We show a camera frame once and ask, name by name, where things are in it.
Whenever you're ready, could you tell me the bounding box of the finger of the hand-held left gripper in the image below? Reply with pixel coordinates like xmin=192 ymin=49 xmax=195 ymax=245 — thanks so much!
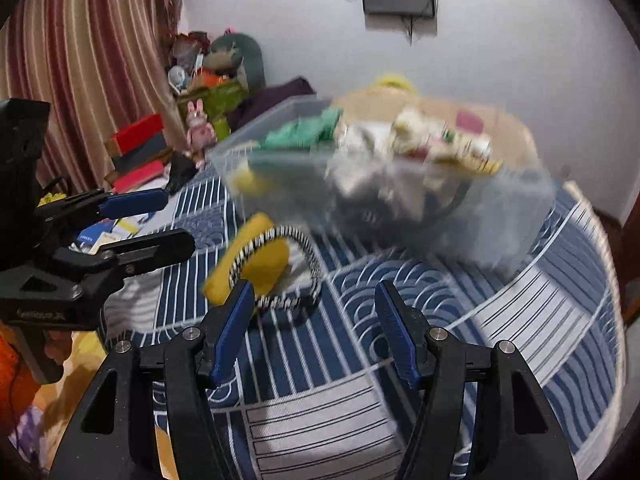
xmin=100 ymin=228 xmax=197 ymax=277
xmin=97 ymin=187 xmax=169 ymax=217

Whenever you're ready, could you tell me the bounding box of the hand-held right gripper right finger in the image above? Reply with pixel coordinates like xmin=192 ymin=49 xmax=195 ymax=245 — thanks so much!
xmin=374 ymin=279 xmax=577 ymax=480

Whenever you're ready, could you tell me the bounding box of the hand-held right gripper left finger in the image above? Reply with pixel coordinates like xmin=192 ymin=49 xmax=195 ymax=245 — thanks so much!
xmin=47 ymin=279 xmax=257 ymax=480

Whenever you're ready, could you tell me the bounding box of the yellow soft cloth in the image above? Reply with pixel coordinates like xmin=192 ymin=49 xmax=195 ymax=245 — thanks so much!
xmin=200 ymin=212 xmax=297 ymax=307

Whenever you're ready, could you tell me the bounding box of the black white striped headband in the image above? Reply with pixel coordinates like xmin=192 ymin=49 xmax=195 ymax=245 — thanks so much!
xmin=227 ymin=225 xmax=324 ymax=312

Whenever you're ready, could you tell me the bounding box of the clear plastic storage box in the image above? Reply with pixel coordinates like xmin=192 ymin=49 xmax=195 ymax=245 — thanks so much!
xmin=207 ymin=97 xmax=556 ymax=283

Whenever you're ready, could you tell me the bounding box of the white soft cloth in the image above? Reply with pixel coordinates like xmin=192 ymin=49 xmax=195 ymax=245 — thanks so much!
xmin=327 ymin=120 xmax=403 ymax=198

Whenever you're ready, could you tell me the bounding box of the red flat box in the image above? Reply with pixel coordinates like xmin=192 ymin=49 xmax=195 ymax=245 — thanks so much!
xmin=104 ymin=112 xmax=167 ymax=158
xmin=104 ymin=160 xmax=168 ymax=193

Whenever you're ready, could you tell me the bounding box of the blue white paper packet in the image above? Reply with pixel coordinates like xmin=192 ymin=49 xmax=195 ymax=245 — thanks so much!
xmin=72 ymin=216 xmax=140 ymax=255

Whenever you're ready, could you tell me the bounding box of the blue patterned bed sheet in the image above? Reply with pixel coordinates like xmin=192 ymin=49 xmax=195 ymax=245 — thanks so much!
xmin=97 ymin=160 xmax=627 ymax=480

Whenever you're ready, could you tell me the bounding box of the yellow printed blanket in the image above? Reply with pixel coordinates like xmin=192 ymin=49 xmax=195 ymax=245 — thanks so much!
xmin=0 ymin=329 xmax=178 ymax=480

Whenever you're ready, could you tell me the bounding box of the pink rabbit plush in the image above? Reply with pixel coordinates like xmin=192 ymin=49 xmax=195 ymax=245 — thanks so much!
xmin=185 ymin=100 xmax=217 ymax=168

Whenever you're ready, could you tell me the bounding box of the yellow sponge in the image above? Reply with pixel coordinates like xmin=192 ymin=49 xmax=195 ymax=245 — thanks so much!
xmin=229 ymin=159 xmax=272 ymax=197

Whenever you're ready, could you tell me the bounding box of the green cardboard box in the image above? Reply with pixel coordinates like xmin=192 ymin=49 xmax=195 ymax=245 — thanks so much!
xmin=176 ymin=80 xmax=247 ymax=121

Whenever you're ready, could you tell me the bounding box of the striped red beige curtain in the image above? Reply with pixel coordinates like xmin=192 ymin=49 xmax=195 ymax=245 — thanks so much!
xmin=0 ymin=0 xmax=188 ymax=196

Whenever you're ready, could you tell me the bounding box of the dark purple cloth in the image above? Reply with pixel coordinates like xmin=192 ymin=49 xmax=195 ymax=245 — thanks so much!
xmin=227 ymin=76 xmax=317 ymax=133

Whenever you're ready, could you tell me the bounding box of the green plush toy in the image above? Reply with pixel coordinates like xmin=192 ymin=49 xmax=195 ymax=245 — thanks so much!
xmin=204 ymin=32 xmax=267 ymax=92

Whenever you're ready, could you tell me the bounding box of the green knitted cloth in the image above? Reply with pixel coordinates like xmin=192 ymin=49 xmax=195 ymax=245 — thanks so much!
xmin=261 ymin=106 xmax=345 ymax=152

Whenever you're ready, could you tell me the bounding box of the white yellow plush toy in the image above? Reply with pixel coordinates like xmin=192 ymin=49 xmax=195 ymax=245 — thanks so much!
xmin=389 ymin=106 xmax=503 ymax=177

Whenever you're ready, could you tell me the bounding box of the black monitor cable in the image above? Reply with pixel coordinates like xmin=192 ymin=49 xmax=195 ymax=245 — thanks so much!
xmin=399 ymin=14 xmax=418 ymax=47

